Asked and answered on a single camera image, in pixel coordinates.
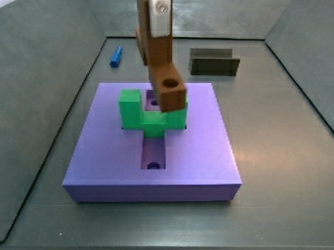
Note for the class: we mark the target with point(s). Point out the black angle bracket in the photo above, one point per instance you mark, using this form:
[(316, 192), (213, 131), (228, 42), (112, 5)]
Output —
[(213, 62)]

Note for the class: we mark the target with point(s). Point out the purple base board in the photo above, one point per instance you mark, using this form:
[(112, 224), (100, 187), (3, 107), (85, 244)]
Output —
[(120, 166)]

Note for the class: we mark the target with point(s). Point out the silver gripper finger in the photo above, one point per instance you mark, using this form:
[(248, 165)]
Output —
[(160, 10)]

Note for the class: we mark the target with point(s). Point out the blue cylindrical peg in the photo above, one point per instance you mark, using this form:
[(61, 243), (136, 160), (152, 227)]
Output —
[(117, 57)]

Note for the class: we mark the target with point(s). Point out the brown T-shaped block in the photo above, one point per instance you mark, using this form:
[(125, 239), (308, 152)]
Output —
[(156, 51)]

